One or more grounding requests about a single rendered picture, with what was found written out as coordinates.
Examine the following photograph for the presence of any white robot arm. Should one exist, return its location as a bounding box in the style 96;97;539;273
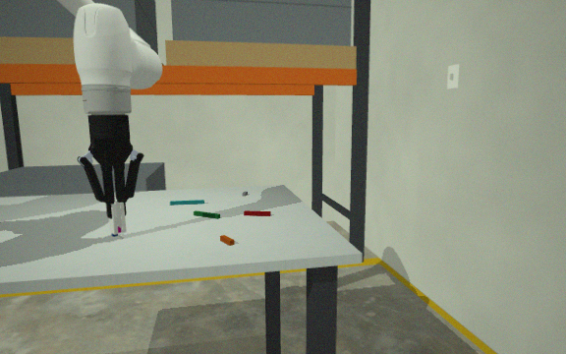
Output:
57;0;162;115

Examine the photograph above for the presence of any orange rod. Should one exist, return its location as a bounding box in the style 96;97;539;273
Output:
220;235;235;246

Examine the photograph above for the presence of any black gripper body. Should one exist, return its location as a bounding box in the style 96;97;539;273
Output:
88;115;133;166

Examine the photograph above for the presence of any red rod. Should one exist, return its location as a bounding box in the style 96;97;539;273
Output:
244;211;271;216

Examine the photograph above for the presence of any green rod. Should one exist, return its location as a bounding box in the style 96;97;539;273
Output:
194;211;220;218

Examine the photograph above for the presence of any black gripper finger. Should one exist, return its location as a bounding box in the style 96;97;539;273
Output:
78;149;118;235
113;149;143;233

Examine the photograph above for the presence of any turquoise rod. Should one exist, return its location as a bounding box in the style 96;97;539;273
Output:
170;200;204;206

